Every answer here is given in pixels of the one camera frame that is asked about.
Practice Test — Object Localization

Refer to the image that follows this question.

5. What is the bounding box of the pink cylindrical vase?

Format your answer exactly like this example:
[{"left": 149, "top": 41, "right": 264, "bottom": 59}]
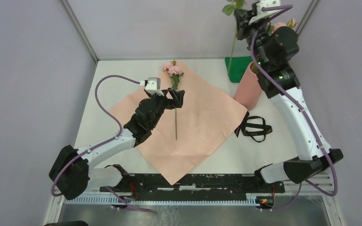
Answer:
[{"left": 234, "top": 62, "right": 262, "bottom": 111}]

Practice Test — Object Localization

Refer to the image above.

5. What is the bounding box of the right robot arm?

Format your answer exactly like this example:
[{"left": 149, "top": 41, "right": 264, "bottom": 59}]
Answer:
[{"left": 234, "top": 3, "right": 343, "bottom": 192}]

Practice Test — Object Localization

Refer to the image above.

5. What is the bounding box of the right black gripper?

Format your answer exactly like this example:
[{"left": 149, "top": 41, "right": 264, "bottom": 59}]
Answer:
[{"left": 235, "top": 8, "right": 270, "bottom": 69}]

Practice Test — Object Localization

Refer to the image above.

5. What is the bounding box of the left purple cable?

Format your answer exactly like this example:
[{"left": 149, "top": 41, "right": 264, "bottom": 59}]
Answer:
[{"left": 50, "top": 74, "right": 154, "bottom": 213}]

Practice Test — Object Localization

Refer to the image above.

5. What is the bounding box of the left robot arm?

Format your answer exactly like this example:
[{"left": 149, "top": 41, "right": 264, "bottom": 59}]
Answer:
[{"left": 49, "top": 88, "right": 185, "bottom": 200}]

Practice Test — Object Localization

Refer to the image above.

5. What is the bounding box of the pink flower bouquet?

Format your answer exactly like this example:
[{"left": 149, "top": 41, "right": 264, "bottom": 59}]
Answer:
[{"left": 107, "top": 60, "right": 247, "bottom": 185}]

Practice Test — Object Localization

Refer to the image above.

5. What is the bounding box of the green cloth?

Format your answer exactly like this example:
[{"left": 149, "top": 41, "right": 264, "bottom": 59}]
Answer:
[{"left": 224, "top": 56, "right": 252, "bottom": 83}]

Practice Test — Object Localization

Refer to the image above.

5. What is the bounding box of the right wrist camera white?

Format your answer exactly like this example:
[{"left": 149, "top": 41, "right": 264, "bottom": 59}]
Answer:
[{"left": 248, "top": 0, "right": 281, "bottom": 25}]

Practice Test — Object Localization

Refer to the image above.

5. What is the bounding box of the blue slotted cable duct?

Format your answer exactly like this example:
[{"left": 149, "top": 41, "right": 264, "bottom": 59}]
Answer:
[{"left": 64, "top": 194, "right": 260, "bottom": 207}]

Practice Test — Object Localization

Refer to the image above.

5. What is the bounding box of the black ribbon gold lettering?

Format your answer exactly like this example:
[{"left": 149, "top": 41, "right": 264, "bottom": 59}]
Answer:
[{"left": 234, "top": 112, "right": 273, "bottom": 143}]

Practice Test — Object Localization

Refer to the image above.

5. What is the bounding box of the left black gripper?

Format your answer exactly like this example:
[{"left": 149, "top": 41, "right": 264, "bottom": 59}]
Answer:
[{"left": 148, "top": 88, "right": 184, "bottom": 129}]

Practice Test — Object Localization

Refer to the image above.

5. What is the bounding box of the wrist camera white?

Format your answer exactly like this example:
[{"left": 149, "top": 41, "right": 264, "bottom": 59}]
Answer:
[
  {"left": 248, "top": 0, "right": 281, "bottom": 25},
  {"left": 140, "top": 77, "right": 164, "bottom": 96}
]

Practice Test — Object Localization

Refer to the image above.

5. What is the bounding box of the pink flower stem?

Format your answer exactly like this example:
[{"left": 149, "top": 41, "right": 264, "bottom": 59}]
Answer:
[
  {"left": 266, "top": 19, "right": 298, "bottom": 34},
  {"left": 163, "top": 60, "right": 185, "bottom": 141}
]

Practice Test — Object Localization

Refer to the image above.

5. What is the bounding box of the aluminium rail frame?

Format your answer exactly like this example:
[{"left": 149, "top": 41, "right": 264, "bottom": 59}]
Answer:
[{"left": 52, "top": 173, "right": 336, "bottom": 196}]

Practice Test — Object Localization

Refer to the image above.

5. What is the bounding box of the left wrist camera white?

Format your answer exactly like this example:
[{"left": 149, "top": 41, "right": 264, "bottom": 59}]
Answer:
[{"left": 140, "top": 77, "right": 164, "bottom": 96}]

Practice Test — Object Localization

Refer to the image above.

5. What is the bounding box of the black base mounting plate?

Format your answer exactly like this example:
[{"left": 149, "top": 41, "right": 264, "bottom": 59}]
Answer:
[{"left": 99, "top": 174, "right": 285, "bottom": 201}]

